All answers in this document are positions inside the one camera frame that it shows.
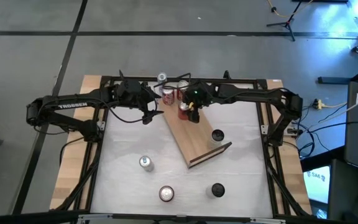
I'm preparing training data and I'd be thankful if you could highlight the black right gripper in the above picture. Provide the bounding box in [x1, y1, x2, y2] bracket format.
[184, 82, 217, 124]

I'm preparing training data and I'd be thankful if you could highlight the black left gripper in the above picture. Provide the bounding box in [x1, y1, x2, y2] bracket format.
[114, 79, 164, 126]

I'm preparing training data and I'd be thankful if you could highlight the red Coke Zero can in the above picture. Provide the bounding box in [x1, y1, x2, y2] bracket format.
[158, 185, 175, 203]
[177, 101, 191, 121]

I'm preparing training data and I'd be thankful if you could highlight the red Coca-Cola classic can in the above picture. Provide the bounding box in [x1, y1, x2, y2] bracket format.
[162, 86, 176, 106]
[177, 80, 190, 102]

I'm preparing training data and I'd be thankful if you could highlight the blue silver Red Bull can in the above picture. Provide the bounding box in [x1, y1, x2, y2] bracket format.
[139, 155, 155, 172]
[157, 72, 168, 91]

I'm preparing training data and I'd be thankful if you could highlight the black tripod stand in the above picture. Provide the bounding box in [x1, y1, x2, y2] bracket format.
[265, 0, 315, 42]

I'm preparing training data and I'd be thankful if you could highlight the black stand base beam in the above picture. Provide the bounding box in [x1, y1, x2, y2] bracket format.
[318, 62, 358, 85]

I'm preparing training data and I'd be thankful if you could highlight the wooden shelf with black frame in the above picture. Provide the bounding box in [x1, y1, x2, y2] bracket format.
[154, 73, 233, 170]

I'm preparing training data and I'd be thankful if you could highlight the black table frame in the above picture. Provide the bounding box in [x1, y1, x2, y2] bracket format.
[50, 70, 312, 224]

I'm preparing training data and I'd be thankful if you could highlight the black floor cable bundle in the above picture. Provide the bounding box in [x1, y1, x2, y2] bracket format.
[289, 105, 347, 159]

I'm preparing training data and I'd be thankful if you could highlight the power strip with yellow cord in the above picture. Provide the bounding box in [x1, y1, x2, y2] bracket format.
[311, 98, 348, 110]

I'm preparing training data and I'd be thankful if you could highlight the yellow floor cable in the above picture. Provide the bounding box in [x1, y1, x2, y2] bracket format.
[267, 0, 313, 18]

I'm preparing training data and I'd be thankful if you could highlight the white cable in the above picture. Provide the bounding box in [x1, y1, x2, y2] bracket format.
[334, 89, 358, 116]

